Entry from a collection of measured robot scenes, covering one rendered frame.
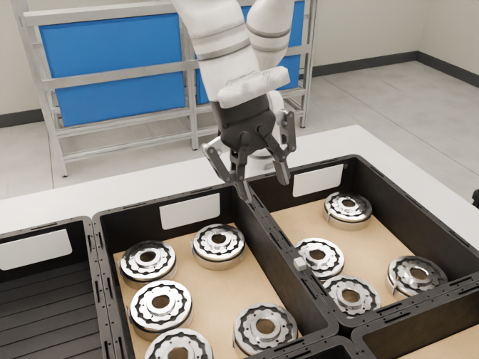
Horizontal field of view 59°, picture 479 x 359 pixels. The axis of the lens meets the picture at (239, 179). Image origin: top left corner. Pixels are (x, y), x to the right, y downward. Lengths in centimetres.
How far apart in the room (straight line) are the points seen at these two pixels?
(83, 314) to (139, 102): 192
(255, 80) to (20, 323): 57
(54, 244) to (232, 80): 50
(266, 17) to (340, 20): 325
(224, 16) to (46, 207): 91
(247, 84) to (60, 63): 203
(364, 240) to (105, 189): 76
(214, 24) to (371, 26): 384
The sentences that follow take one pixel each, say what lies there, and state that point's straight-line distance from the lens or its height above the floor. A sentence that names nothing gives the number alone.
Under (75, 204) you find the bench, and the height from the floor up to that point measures 70.
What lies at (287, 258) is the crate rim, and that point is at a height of 93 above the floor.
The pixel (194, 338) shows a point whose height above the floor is 86.
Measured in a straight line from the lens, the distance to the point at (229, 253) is 82.
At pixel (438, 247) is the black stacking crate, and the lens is 87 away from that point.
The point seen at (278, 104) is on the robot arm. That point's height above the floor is 102.
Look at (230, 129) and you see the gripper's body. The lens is 55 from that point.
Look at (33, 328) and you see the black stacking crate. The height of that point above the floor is 83.
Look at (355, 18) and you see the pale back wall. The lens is 418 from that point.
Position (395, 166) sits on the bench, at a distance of 145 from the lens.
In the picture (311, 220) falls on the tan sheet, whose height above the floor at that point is 83.
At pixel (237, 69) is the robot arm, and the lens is 52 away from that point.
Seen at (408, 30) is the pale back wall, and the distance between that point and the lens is 463.
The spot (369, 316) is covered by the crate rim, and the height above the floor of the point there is 93.
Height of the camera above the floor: 143
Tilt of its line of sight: 34 degrees down
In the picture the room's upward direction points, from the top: straight up
